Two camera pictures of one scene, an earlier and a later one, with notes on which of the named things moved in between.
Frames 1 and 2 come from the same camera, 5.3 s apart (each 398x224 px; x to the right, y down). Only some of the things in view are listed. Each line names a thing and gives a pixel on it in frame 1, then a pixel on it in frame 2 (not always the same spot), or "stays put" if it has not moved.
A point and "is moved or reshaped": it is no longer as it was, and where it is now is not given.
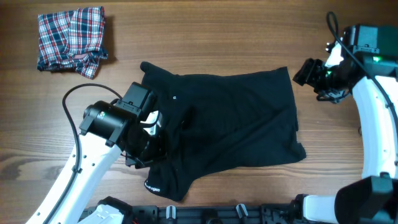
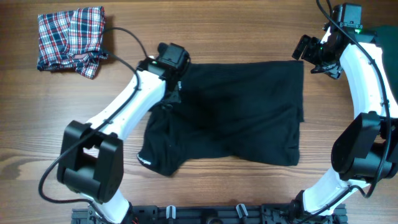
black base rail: [216, 214] stays put
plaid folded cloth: [72, 40] stays put
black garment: [221, 121] is moved or reshaped
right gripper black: [308, 73] -> [311, 43]
